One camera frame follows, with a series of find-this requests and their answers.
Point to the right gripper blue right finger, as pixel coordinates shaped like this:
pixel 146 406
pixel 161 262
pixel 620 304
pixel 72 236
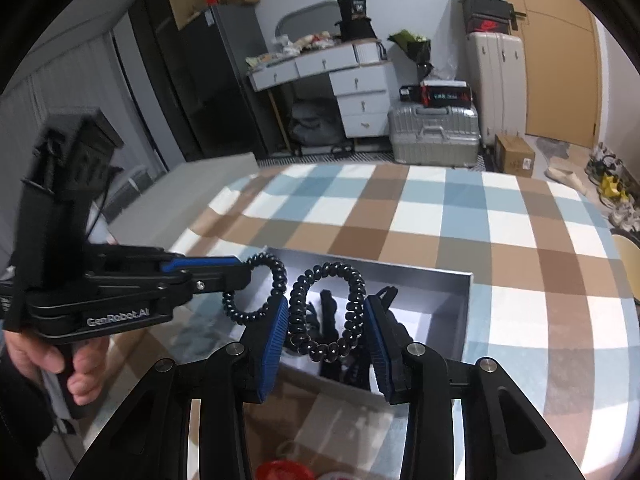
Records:
pixel 505 437

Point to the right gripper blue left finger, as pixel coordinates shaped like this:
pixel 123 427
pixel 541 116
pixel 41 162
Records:
pixel 147 436

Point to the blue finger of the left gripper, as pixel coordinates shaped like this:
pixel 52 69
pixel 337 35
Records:
pixel 224 265
pixel 208 279

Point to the person's left hand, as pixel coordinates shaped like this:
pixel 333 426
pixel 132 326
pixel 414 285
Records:
pixel 31 356

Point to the grey bedside cabinet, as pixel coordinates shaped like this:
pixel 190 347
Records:
pixel 160 215

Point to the red round cap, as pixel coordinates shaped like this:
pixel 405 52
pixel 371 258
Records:
pixel 283 470

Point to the checkered tablecloth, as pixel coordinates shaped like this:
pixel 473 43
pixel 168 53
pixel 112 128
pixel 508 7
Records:
pixel 522 270

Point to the silver open box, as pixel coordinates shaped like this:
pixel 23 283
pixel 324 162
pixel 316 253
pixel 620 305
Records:
pixel 411 321

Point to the dark refrigerator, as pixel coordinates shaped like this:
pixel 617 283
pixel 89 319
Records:
pixel 200 78

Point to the white dressing desk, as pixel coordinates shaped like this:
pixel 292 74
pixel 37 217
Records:
pixel 357 77

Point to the silver lying suitcase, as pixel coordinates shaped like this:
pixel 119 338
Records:
pixel 434 136

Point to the grey mirror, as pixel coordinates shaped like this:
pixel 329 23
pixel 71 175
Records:
pixel 310 20

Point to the black hat box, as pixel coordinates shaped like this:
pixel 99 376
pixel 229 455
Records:
pixel 354 23

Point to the black red box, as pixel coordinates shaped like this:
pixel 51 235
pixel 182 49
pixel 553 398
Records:
pixel 442 93

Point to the small cardboard box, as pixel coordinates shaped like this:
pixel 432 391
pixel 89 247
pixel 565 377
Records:
pixel 514 156

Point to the flower bouquet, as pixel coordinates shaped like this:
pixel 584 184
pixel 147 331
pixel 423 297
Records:
pixel 417 49

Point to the white upright suitcase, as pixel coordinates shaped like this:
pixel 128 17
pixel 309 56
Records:
pixel 498 81

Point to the black nike shoe box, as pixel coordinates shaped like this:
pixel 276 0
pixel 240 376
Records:
pixel 487 16

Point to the wooden door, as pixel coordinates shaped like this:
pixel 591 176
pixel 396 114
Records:
pixel 563 70

